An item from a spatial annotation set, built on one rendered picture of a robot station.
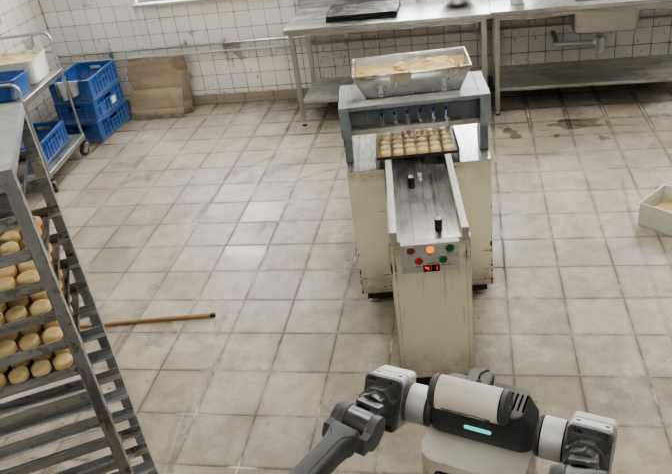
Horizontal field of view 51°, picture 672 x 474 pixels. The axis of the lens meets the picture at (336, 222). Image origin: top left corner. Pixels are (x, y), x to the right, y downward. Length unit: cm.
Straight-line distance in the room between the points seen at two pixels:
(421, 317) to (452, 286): 21
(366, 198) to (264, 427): 122
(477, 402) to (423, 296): 166
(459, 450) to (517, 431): 14
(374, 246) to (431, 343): 74
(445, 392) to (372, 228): 229
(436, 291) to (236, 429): 114
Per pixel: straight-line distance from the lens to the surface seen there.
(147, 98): 730
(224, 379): 369
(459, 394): 145
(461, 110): 351
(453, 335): 322
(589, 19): 615
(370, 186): 356
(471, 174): 357
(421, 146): 353
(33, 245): 175
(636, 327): 385
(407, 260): 292
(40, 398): 257
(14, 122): 197
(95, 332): 243
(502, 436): 159
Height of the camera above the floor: 239
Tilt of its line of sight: 30 degrees down
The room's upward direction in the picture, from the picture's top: 8 degrees counter-clockwise
